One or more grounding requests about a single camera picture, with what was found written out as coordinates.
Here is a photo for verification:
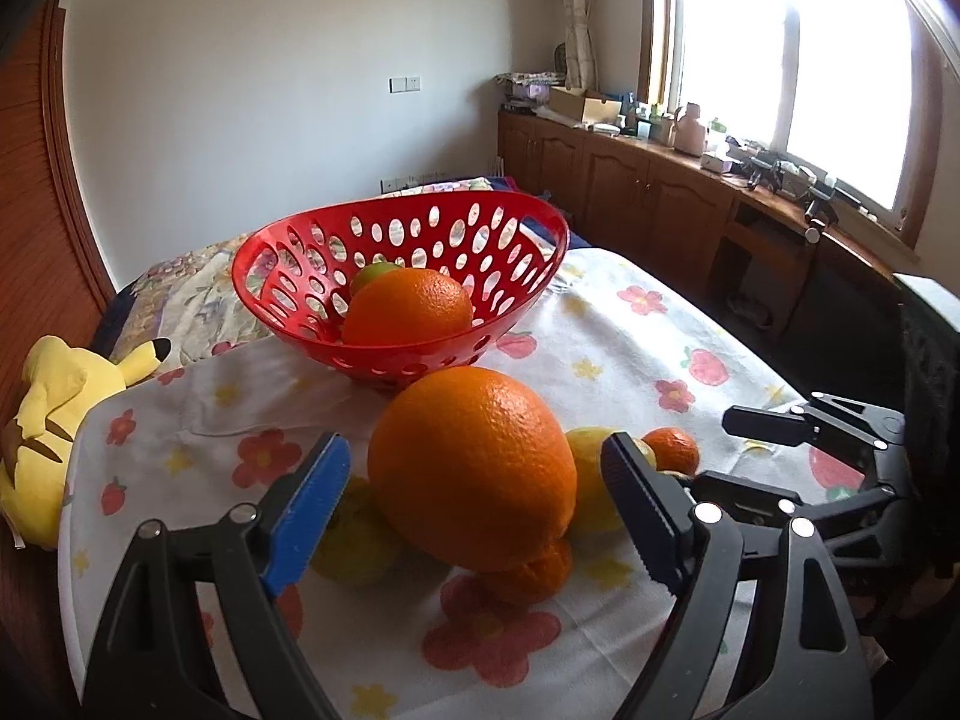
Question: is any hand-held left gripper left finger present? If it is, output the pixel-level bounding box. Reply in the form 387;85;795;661
79;431;353;720

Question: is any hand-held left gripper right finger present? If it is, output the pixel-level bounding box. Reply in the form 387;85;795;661
600;431;875;720

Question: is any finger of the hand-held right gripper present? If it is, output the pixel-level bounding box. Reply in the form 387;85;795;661
686;471;916;541
722;390;908;466

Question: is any greenish yellow lemon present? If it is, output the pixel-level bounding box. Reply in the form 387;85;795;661
310;476;402;588

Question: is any small mandarin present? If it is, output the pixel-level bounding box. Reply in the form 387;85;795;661
641;427;701;477
480;538;575;607

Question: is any large orange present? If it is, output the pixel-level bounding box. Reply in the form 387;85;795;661
341;268;475;347
367;367;578;572

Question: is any red perforated plastic basket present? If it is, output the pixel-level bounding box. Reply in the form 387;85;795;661
231;191;571;391

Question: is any small green lemon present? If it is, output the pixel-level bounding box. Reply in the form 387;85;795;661
350;261;402;297

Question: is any white flower print cloth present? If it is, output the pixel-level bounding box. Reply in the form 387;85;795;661
58;244;871;720

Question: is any black stand gadget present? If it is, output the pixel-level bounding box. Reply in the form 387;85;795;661
799;191;841;245

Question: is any black clamp gadget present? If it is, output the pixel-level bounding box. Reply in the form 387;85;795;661
739;150;818;192

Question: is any wooden cabinet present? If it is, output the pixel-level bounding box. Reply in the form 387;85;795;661
496;109;920;338

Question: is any yellow plush toy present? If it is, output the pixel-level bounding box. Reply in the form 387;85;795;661
0;335;173;550

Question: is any white jug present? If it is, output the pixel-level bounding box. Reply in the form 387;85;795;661
673;103;710;155

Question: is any window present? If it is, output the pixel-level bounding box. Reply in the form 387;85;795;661
645;0;946;248

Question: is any cardboard box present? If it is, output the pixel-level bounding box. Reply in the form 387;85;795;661
549;86;623;123

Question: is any wooden wardrobe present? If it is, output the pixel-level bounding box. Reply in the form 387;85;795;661
0;0;121;578

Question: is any patterned storage box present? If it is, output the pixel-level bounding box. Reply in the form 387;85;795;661
495;71;563;102

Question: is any beige curtain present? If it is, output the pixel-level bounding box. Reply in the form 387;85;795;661
540;0;601;91

